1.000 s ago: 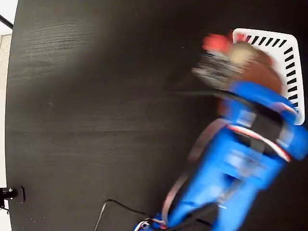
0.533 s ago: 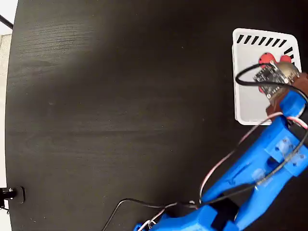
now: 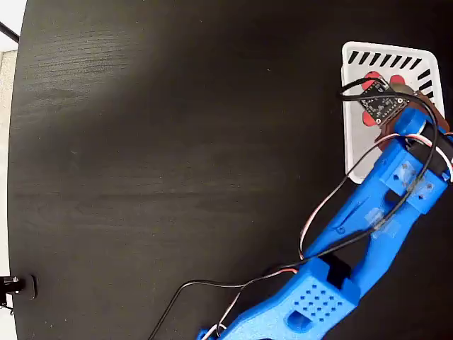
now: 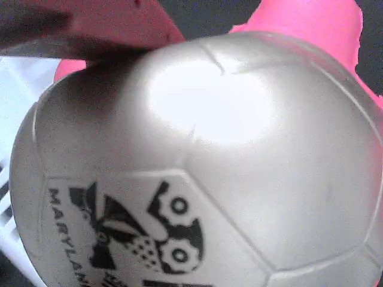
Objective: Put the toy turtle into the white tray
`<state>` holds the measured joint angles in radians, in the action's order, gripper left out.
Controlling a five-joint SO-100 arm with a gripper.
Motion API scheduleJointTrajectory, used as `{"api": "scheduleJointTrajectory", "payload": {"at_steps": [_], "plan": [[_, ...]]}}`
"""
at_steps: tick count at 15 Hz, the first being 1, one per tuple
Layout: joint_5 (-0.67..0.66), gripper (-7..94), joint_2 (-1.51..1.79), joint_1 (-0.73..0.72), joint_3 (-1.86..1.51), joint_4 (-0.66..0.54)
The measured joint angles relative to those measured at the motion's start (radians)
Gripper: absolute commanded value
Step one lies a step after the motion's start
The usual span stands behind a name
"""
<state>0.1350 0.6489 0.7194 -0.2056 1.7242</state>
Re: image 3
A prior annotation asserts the pink toy with silver dome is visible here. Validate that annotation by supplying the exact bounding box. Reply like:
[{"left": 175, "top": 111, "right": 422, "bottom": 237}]
[{"left": 360, "top": 70, "right": 417, "bottom": 128}]

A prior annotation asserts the white plastic basket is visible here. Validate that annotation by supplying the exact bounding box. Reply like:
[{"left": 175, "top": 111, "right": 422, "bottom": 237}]
[{"left": 340, "top": 41, "right": 446, "bottom": 185}]

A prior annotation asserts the black metal rod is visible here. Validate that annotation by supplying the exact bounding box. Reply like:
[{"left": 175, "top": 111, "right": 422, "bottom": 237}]
[{"left": 0, "top": 21, "right": 21, "bottom": 45}]

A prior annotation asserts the black table clamp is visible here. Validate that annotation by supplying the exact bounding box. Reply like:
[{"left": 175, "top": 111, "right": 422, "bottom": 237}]
[{"left": 0, "top": 274, "right": 38, "bottom": 302}]

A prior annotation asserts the black camera circuit board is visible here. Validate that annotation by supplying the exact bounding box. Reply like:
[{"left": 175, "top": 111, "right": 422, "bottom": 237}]
[{"left": 359, "top": 79, "right": 413, "bottom": 125}]

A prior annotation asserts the white red servo cable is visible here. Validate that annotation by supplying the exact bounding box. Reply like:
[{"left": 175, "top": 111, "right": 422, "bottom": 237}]
[{"left": 299, "top": 132, "right": 453, "bottom": 263}]

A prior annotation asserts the black camera cable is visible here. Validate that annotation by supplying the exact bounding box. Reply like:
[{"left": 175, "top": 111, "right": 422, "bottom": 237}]
[{"left": 147, "top": 78, "right": 440, "bottom": 340}]

